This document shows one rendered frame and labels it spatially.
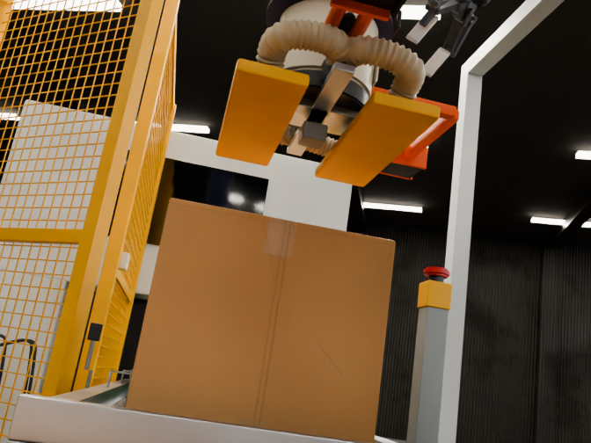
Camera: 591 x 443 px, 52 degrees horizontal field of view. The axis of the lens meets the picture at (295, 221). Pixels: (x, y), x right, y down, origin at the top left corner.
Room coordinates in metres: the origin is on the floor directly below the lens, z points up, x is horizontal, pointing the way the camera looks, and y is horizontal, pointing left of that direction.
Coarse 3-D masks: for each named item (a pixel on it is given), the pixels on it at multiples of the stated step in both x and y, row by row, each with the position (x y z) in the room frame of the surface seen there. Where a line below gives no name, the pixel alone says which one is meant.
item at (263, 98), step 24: (240, 72) 0.72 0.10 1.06; (264, 72) 0.72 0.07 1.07; (288, 72) 0.72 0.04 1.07; (240, 96) 0.79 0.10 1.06; (264, 96) 0.77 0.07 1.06; (288, 96) 0.76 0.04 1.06; (240, 120) 0.87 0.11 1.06; (264, 120) 0.86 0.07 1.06; (288, 120) 0.84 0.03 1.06; (240, 144) 0.97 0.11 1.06; (264, 144) 0.95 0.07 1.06
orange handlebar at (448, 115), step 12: (336, 12) 0.73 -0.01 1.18; (336, 24) 0.76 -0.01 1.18; (360, 24) 0.75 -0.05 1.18; (348, 36) 0.79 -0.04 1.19; (444, 108) 0.97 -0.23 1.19; (444, 120) 1.01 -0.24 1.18; (456, 120) 0.99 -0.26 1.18; (432, 132) 1.06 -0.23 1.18; (420, 144) 1.12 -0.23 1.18; (408, 156) 1.19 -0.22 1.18
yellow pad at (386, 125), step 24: (384, 96) 0.75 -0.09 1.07; (360, 120) 0.81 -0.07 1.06; (384, 120) 0.79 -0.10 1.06; (408, 120) 0.78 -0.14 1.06; (432, 120) 0.77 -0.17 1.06; (336, 144) 0.93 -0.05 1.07; (360, 144) 0.89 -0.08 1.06; (384, 144) 0.88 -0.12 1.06; (408, 144) 0.86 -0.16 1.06; (336, 168) 1.01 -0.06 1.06; (360, 168) 0.99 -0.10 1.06
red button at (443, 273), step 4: (428, 268) 1.58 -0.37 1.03; (432, 268) 1.57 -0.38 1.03; (436, 268) 1.56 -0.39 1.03; (440, 268) 1.57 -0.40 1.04; (444, 268) 1.57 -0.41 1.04; (424, 272) 1.60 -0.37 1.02; (428, 272) 1.58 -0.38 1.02; (432, 272) 1.58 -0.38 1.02; (436, 272) 1.57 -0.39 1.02; (440, 272) 1.57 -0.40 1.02; (444, 272) 1.57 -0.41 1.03; (448, 272) 1.57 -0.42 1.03; (428, 276) 1.61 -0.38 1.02; (432, 276) 1.59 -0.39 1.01; (436, 276) 1.58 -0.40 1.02; (440, 276) 1.58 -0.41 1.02; (444, 276) 1.58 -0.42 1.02; (448, 276) 1.60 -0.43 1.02; (436, 280) 1.58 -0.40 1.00; (440, 280) 1.58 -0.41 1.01
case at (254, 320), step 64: (192, 256) 0.98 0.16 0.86; (256, 256) 0.99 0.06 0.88; (320, 256) 1.01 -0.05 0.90; (384, 256) 1.02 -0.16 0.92; (192, 320) 0.98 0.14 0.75; (256, 320) 1.00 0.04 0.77; (320, 320) 1.01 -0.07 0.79; (384, 320) 1.03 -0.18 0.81; (192, 384) 0.98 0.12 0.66; (256, 384) 1.00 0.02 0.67; (320, 384) 1.01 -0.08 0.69
